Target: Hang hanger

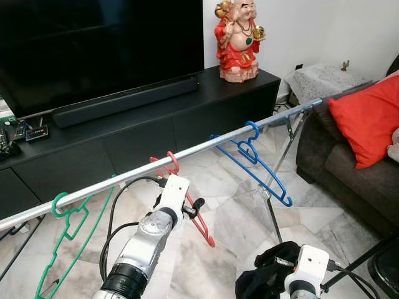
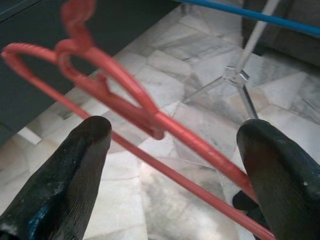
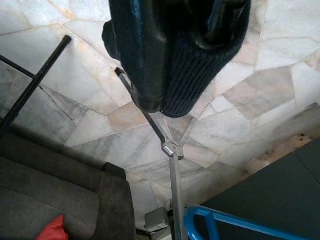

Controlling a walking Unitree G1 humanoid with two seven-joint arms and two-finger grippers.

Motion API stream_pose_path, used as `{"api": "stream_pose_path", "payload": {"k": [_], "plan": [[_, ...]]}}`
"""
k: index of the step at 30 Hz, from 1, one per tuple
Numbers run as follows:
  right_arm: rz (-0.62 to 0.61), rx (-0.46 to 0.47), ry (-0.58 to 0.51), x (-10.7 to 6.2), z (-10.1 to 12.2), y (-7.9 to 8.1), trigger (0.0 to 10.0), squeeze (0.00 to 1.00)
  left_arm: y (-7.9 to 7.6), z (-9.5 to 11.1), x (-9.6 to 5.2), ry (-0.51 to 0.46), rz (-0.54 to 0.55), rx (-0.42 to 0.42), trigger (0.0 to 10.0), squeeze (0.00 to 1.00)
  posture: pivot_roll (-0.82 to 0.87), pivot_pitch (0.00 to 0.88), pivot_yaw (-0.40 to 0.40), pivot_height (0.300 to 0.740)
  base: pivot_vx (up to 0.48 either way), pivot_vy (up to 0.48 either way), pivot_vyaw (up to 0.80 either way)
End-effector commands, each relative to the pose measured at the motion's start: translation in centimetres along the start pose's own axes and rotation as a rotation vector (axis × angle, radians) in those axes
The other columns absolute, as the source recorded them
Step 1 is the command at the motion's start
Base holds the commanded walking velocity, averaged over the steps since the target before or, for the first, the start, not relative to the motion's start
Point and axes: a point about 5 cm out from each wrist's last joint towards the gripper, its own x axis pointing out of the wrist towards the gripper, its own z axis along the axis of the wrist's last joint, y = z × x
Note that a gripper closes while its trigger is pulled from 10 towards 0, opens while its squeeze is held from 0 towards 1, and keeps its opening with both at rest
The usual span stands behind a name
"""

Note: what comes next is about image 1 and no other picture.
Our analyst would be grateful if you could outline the red plastic hanger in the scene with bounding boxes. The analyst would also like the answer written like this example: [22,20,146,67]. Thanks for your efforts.
[150,151,216,248]

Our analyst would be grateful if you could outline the navy shirt white print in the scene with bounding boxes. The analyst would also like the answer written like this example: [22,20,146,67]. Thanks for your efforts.
[235,241,301,299]

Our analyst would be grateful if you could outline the green plastic hanger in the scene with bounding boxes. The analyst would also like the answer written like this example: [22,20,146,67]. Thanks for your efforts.
[34,187,116,299]

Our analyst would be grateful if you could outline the blue plastic hanger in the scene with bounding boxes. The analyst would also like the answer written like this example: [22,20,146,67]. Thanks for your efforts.
[210,121,294,207]

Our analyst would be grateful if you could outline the black TV cabinet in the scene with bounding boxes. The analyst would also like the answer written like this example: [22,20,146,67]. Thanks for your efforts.
[0,67,281,220]

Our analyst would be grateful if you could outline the black folding chair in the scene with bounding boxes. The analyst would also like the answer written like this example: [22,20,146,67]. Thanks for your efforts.
[321,234,399,299]

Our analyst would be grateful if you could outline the dark sofa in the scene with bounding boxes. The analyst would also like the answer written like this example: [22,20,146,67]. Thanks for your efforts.
[296,56,399,236]

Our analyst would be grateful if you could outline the black soundbar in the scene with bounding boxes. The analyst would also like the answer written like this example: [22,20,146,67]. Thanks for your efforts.
[52,76,199,129]

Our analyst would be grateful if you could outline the red laughing Buddha statue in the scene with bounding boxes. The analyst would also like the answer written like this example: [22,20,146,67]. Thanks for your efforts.
[214,0,267,83]

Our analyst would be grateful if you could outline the red cushion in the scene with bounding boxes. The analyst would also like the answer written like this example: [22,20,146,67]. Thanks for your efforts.
[329,75,399,170]

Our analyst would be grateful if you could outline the black electronic gadgets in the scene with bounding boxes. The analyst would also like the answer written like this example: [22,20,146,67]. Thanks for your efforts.
[0,111,50,159]

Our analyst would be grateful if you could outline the lace covered side table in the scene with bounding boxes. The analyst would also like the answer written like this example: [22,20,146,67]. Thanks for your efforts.
[286,62,375,105]

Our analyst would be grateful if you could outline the black television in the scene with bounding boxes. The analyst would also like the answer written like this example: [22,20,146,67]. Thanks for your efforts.
[0,0,205,119]

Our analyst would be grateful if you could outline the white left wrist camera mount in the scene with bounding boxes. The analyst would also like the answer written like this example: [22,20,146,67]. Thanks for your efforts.
[157,174,191,232]

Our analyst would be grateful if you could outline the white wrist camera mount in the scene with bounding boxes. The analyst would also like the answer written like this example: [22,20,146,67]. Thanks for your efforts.
[285,244,330,297]
[157,174,191,232]

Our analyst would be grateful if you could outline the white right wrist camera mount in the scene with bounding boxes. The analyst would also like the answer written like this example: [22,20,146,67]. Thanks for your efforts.
[285,244,330,297]

